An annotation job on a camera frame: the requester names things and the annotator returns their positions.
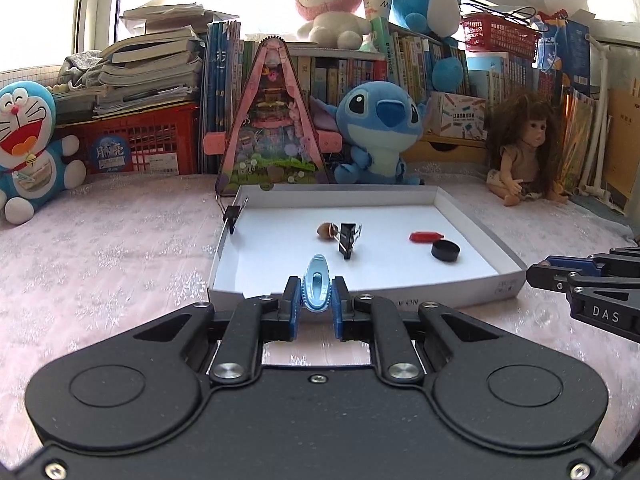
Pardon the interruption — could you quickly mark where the black round lid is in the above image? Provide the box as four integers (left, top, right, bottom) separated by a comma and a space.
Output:
431, 238, 460, 262

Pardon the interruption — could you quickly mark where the blue Stitch plush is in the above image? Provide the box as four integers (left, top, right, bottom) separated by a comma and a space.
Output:
310, 81, 425, 185

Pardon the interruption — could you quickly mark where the blue white plush toy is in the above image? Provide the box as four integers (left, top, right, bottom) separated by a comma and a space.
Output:
389, 0, 467, 94

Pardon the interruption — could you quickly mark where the black binder clip on edge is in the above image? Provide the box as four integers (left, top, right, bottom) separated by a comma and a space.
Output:
215, 195, 250, 235

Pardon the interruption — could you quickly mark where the pink triangular toy house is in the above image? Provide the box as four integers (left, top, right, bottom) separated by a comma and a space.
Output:
203, 36, 342, 196

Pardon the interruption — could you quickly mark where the red wire basket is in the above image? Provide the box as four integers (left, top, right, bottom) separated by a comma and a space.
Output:
461, 12, 539, 61

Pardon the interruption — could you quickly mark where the white pencil print box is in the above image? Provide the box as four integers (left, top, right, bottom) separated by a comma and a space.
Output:
426, 92, 487, 141

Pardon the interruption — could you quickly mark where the red plastic crate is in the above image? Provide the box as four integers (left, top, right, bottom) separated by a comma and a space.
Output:
54, 102, 198, 176

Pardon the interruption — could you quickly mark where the Doraemon plush toy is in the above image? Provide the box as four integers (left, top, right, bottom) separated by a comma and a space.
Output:
0, 81, 87, 226

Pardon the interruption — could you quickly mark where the brown haired doll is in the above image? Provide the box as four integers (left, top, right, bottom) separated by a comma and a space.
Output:
486, 92, 568, 207

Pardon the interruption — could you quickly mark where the wooden drawer shelf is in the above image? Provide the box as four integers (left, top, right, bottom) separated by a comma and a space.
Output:
402, 134, 487, 165

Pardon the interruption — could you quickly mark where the row of shelf books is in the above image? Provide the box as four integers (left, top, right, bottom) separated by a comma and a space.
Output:
199, 16, 561, 172

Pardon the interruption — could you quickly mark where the light blue plastic clip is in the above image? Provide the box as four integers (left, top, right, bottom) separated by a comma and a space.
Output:
302, 255, 332, 313

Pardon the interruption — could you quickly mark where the red crayon in tray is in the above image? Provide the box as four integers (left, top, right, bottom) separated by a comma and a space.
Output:
409, 231, 444, 244

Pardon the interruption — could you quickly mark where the pink white bunny plush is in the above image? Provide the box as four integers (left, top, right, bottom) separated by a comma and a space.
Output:
295, 0, 371, 50

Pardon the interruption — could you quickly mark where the black binder clip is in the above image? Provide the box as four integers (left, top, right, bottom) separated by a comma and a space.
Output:
215, 195, 250, 235
336, 222, 362, 260

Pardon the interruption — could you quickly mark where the stack of books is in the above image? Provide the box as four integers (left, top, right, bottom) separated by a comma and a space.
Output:
50, 3, 238, 122

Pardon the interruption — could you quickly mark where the brown walnut in tray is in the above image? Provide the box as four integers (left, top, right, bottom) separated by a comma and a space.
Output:
317, 222, 340, 240

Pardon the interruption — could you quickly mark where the white cardboard tray box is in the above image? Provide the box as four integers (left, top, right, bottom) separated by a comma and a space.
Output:
208, 184, 525, 310

